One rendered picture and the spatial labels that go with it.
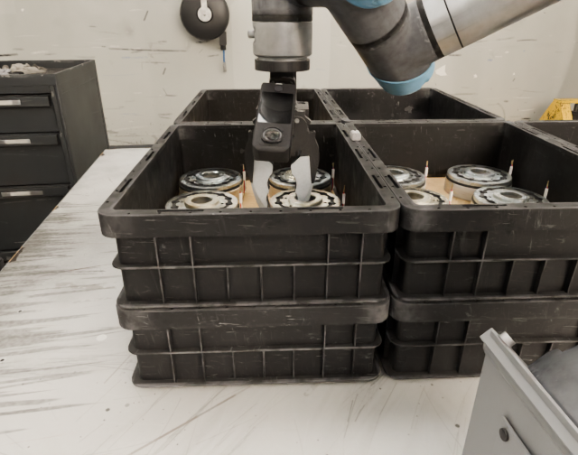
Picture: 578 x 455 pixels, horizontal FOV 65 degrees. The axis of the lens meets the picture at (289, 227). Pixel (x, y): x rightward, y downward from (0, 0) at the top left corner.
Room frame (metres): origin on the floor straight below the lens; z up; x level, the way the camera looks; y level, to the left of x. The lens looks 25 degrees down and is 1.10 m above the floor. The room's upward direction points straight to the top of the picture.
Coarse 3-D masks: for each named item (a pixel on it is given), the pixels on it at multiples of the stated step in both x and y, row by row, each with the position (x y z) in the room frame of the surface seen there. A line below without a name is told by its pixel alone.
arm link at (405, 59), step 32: (416, 0) 0.59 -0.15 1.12; (448, 0) 0.56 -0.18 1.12; (480, 0) 0.54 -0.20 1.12; (512, 0) 0.53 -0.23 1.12; (544, 0) 0.53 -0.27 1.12; (416, 32) 0.56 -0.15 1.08; (448, 32) 0.55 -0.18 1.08; (480, 32) 0.55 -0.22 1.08; (384, 64) 0.58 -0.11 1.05; (416, 64) 0.58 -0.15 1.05
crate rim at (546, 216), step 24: (360, 144) 0.65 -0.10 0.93; (552, 144) 0.66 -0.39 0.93; (384, 168) 0.54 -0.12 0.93; (408, 216) 0.41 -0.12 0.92; (432, 216) 0.41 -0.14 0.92; (456, 216) 0.41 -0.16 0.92; (480, 216) 0.41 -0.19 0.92; (504, 216) 0.41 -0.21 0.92; (528, 216) 0.41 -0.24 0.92; (552, 216) 0.41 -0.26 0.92; (576, 216) 0.41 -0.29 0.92
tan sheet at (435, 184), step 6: (426, 180) 0.78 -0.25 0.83; (432, 180) 0.78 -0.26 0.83; (438, 180) 0.78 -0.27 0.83; (444, 180) 0.78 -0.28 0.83; (426, 186) 0.75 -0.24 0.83; (432, 186) 0.75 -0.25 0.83; (438, 186) 0.75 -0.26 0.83; (438, 192) 0.72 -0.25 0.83; (444, 192) 0.72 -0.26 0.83; (456, 198) 0.69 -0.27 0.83
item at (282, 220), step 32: (192, 128) 0.78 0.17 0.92; (128, 192) 0.47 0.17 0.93; (384, 192) 0.45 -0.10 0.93; (128, 224) 0.39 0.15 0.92; (160, 224) 0.40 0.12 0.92; (192, 224) 0.40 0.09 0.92; (224, 224) 0.40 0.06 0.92; (256, 224) 0.40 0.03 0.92; (288, 224) 0.40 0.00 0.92; (320, 224) 0.40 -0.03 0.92; (352, 224) 0.40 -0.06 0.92; (384, 224) 0.40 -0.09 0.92
